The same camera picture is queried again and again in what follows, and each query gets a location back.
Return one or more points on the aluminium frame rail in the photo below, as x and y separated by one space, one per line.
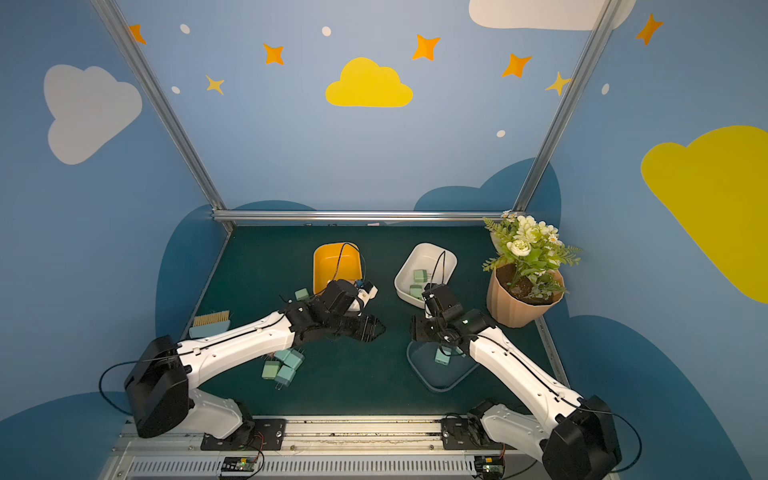
350 216

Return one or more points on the blue plug bottom middle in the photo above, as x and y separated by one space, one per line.
285 376

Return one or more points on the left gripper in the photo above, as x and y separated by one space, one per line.
354 324

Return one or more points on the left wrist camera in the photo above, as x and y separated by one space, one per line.
365 292

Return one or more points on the potted artificial plant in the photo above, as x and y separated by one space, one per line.
525 277

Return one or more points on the white storage box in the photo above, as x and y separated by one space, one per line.
427 263

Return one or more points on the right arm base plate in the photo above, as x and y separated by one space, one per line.
461 433

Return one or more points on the clear blue storage box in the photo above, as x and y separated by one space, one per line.
438 378

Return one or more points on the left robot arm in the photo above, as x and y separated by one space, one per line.
163 388

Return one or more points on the brush with blue handle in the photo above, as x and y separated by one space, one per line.
209 325

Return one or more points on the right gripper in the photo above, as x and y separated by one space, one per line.
429 330

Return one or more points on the green plug middle pile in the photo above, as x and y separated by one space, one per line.
302 294

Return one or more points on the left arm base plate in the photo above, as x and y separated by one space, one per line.
259 434

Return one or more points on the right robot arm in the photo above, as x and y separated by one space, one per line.
572 436

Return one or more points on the yellow storage box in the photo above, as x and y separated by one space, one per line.
336 261

